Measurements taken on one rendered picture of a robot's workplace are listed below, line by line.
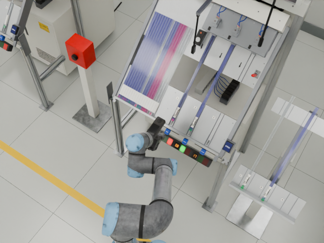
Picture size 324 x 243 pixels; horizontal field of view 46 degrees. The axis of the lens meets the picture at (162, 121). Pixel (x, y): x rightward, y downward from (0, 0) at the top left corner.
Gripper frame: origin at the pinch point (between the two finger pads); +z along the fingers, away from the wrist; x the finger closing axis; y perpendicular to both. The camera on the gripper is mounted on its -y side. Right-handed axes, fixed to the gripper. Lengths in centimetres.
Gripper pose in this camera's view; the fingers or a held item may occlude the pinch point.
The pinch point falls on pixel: (162, 132)
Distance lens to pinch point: 198.3
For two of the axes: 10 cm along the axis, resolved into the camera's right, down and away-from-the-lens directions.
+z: 3.4, -0.5, 9.4
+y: -4.2, 8.9, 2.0
